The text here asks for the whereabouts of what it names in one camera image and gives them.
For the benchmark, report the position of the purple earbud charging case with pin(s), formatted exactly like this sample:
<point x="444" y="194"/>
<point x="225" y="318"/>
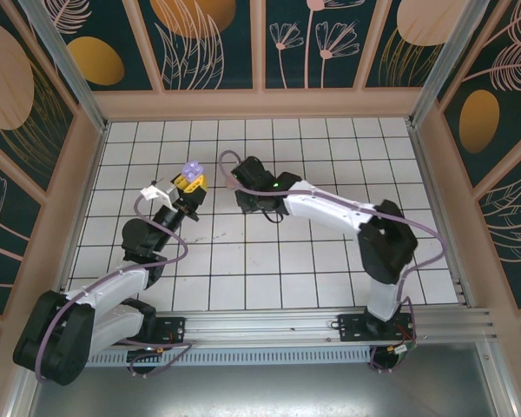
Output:
<point x="192" y="169"/>

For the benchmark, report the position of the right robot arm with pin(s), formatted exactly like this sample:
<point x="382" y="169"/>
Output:
<point x="386" y="243"/>

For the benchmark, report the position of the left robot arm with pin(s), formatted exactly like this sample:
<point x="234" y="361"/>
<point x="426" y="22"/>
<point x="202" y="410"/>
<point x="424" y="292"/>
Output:
<point x="48" y="347"/>

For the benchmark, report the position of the grey metal panel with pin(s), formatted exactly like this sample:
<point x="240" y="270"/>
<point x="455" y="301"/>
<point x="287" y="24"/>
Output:
<point x="260" y="391"/>

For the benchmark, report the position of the aluminium side rail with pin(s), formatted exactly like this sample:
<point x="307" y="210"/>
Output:
<point x="430" y="174"/>
<point x="91" y="174"/>

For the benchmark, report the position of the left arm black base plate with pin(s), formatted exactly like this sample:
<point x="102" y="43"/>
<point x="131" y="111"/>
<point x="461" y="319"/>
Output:
<point x="173" y="328"/>

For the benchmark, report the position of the aluminium frame rail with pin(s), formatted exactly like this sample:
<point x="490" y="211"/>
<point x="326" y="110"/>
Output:
<point x="260" y="326"/>

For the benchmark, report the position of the aluminium corner post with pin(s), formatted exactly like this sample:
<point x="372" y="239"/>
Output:
<point x="69" y="74"/>
<point x="443" y="65"/>

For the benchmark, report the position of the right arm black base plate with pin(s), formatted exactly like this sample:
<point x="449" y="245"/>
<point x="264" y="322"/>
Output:
<point x="351" y="328"/>

